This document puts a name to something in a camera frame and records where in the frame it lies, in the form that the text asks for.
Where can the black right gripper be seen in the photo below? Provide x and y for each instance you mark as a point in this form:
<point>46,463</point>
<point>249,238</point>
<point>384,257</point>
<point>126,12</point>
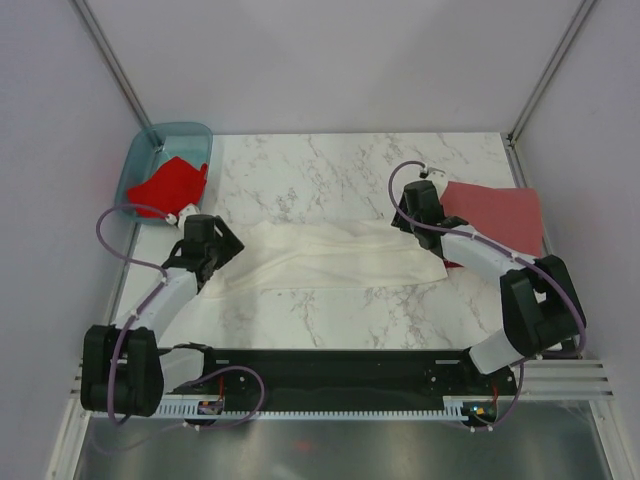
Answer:
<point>402,226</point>

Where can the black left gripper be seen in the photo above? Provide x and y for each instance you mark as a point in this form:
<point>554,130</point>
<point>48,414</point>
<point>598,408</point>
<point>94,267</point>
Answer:
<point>229,244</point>

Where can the white t shirt red print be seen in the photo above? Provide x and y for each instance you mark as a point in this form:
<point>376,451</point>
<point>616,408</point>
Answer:
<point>287,256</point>

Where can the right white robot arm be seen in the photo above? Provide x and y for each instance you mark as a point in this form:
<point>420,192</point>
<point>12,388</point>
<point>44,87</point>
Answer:
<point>539,306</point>

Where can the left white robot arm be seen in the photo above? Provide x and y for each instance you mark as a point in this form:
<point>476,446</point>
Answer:
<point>124,372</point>

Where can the bright red t shirt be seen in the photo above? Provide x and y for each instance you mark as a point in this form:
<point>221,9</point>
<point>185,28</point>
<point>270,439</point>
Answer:
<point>175,185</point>

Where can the folded maroon t shirt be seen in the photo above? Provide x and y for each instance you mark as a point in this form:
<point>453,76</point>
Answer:
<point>510,216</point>

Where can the teal plastic bin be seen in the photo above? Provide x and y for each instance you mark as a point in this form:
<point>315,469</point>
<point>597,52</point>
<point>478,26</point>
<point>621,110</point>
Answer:
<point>157,144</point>

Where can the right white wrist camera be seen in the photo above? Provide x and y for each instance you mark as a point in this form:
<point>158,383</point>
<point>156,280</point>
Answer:
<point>435,175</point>

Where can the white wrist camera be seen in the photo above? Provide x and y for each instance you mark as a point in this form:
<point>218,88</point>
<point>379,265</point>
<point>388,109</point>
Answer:
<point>435,175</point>
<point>178,220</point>

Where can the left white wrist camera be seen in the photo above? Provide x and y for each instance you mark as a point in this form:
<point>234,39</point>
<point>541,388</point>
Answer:
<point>178,220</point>

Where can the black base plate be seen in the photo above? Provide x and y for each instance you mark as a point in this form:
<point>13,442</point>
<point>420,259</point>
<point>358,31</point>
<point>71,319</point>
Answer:
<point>349,380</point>

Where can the white slotted cable duct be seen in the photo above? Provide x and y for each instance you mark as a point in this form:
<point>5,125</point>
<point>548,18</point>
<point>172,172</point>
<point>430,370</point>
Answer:
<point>196,409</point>

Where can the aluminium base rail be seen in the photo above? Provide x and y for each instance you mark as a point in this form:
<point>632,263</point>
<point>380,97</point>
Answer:
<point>541,379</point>

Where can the right aluminium frame post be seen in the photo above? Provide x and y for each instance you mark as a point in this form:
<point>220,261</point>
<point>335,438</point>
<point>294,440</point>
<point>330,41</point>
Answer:
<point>552,66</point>

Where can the aluminium frame post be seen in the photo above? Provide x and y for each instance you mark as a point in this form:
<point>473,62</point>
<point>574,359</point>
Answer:
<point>92,26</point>
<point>552,66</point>

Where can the left aluminium frame post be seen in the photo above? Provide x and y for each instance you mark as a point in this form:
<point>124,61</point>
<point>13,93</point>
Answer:
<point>92,26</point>

